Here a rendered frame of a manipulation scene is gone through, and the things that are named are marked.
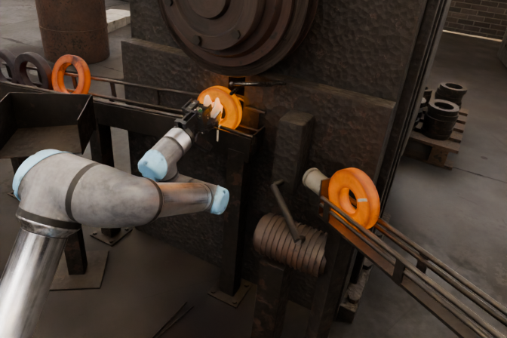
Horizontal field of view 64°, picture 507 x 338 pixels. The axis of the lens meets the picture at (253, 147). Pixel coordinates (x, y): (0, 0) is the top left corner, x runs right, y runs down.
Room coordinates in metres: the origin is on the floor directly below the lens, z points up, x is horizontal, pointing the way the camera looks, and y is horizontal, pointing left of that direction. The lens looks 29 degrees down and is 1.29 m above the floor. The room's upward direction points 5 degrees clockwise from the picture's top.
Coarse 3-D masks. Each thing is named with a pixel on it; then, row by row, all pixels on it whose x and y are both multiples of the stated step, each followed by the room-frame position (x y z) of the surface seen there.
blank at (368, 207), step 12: (348, 168) 0.85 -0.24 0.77; (336, 180) 0.86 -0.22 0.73; (348, 180) 0.83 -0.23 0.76; (360, 180) 0.80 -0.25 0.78; (336, 192) 0.85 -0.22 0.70; (348, 192) 0.86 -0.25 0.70; (360, 192) 0.79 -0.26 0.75; (372, 192) 0.78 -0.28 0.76; (336, 204) 0.84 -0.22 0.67; (348, 204) 0.84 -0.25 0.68; (360, 204) 0.78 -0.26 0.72; (372, 204) 0.76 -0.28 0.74; (360, 216) 0.77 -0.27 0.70; (372, 216) 0.75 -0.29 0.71
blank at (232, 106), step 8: (208, 88) 1.19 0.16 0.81; (216, 88) 1.18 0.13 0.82; (224, 88) 1.19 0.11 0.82; (200, 96) 1.20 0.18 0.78; (216, 96) 1.18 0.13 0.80; (224, 96) 1.17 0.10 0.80; (232, 96) 1.17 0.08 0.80; (224, 104) 1.16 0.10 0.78; (232, 104) 1.15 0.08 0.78; (240, 104) 1.17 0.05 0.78; (232, 112) 1.15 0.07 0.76; (240, 112) 1.16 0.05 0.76; (224, 120) 1.16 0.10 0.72; (232, 120) 1.15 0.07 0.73; (240, 120) 1.16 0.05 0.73; (232, 128) 1.15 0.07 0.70
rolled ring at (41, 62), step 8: (24, 56) 1.54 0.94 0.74; (32, 56) 1.53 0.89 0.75; (40, 56) 1.55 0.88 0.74; (16, 64) 1.56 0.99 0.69; (24, 64) 1.57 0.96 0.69; (40, 64) 1.51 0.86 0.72; (16, 72) 1.56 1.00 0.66; (24, 72) 1.58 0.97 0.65; (40, 72) 1.51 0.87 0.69; (48, 72) 1.52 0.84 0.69; (24, 80) 1.56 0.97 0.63; (48, 80) 1.51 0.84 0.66; (48, 88) 1.51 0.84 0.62
